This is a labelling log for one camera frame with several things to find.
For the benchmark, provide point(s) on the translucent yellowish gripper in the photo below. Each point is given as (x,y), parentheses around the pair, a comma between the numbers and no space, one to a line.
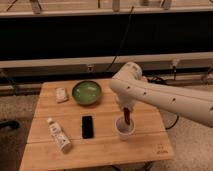
(125,102)

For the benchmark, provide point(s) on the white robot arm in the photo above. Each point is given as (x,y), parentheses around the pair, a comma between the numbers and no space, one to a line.
(129,86)

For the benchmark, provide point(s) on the white ceramic cup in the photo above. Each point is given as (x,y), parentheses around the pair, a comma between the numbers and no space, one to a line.
(124,130)

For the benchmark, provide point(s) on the green ceramic bowl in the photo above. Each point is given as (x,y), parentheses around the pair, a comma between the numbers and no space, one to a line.
(87,92)

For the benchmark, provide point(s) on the black rectangular phone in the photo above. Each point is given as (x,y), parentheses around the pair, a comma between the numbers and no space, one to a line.
(87,127)

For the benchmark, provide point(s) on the wooden table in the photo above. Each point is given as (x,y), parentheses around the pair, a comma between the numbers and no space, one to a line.
(149,142)

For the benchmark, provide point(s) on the small white packet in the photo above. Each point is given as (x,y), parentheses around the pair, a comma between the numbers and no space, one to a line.
(61,95)

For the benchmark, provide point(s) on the white tube with label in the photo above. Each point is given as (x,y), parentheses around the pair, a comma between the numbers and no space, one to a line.
(59,136)

